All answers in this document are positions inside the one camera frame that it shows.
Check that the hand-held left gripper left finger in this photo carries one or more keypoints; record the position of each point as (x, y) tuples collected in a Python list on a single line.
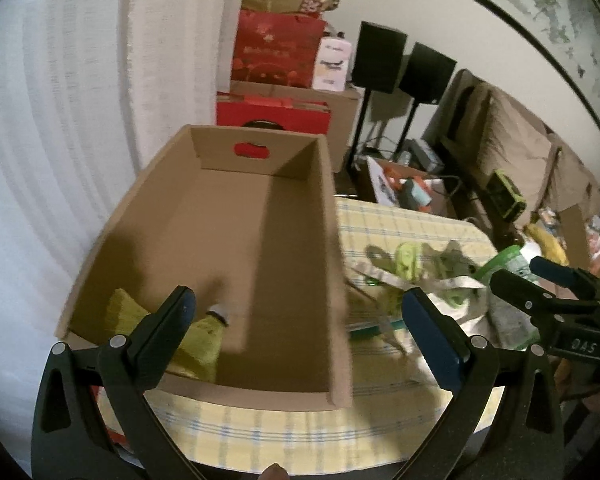
[(179, 312)]

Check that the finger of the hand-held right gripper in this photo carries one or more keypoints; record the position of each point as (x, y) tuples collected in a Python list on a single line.
[(517, 292), (555, 270)]

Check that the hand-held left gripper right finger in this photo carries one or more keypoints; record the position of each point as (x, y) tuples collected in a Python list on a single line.
[(430, 342)]

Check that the green and white packet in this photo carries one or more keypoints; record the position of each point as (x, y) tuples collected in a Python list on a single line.
[(510, 265)]

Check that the yellow-green tube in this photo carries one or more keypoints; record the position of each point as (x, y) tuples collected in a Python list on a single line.
[(205, 345)]

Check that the white tote bag green print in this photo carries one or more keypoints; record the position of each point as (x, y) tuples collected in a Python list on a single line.
[(445, 280)]

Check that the brown cardboard box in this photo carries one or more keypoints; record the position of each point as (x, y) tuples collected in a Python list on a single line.
[(280, 260)]

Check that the person's left hand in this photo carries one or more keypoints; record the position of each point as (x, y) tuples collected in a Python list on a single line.
[(275, 472)]

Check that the yellow object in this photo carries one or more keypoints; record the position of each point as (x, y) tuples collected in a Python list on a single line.
[(547, 245)]

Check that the yellow cloth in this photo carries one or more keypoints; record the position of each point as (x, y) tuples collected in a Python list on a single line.
[(125, 310)]

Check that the green and black device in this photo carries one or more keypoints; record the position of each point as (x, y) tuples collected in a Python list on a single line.
[(505, 195)]

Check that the orange grey tool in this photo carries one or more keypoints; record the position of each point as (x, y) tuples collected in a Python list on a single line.
[(416, 195)]

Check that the brown sofa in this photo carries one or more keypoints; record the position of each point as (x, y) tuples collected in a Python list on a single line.
[(510, 135)]

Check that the yellow plaid tablecloth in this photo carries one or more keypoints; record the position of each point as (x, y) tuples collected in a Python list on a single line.
[(280, 435)]

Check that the white printed paper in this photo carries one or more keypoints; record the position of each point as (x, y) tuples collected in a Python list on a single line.
[(382, 185)]

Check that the low cardboard box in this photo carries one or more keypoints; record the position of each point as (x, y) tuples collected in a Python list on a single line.
[(370, 187)]

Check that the grey electronic device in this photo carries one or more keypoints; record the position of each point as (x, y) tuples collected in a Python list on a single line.
[(420, 155)]

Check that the black speaker stand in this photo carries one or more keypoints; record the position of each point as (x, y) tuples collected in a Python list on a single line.
[(407, 127), (357, 130)]

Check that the white curtain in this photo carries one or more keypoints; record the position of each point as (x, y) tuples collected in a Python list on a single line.
[(45, 160)]

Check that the red box with black oval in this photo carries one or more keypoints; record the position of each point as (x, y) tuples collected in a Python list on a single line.
[(280, 117)]

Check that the black speaker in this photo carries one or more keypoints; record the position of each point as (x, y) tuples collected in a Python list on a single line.
[(427, 74), (379, 57)]

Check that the large brown cardboard carton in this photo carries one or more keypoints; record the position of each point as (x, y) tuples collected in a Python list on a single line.
[(342, 125)]

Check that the red gift bag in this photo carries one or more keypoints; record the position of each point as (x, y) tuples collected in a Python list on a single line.
[(275, 50)]

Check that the pink and white box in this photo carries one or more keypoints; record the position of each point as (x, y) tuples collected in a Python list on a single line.
[(332, 62)]

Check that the framed wall picture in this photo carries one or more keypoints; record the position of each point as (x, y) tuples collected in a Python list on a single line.
[(555, 20)]

